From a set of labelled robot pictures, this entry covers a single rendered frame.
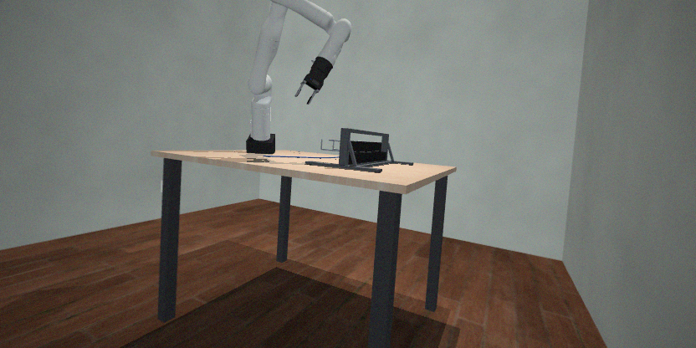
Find dark grey metal rack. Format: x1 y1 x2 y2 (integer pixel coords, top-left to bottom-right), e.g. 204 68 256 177
305 128 414 172

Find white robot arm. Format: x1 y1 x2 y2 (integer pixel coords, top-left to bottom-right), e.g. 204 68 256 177
248 0 351 141

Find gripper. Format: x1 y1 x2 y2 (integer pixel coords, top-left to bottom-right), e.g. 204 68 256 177
295 48 337 105

